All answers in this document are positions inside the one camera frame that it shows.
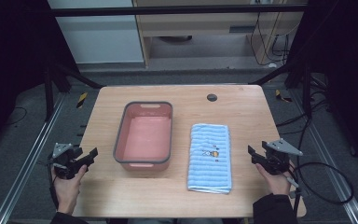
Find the person's right hand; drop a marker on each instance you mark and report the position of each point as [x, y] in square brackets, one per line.
[275, 183]

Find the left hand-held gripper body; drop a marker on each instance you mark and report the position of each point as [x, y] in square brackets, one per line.
[64, 158]

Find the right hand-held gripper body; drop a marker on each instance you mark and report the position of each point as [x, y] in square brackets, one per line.
[276, 157]

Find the black upright frame post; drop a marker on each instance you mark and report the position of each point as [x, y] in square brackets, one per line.
[48, 96]
[307, 93]

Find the light wooden desk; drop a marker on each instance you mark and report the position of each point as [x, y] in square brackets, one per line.
[199, 25]

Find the black horizontal frame bar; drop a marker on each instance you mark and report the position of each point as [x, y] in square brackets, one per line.
[167, 10]

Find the yellow black tape strip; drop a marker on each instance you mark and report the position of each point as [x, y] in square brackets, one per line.
[81, 100]
[281, 96]

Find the white cabinet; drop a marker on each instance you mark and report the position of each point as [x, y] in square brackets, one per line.
[99, 37]

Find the person's left hand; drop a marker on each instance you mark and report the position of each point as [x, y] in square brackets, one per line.
[66, 189]

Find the black diagonal frame strut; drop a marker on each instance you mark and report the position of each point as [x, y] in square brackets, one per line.
[80, 76]
[276, 73]

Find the blue striped towel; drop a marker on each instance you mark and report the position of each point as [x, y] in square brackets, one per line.
[209, 158]

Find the aluminium floor rail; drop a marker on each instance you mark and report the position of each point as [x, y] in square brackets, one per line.
[329, 165]
[28, 161]

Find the dark curtain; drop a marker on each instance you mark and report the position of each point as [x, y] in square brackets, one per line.
[345, 62]
[12, 56]

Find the pink plastic basin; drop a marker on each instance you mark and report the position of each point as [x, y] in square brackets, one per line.
[143, 137]

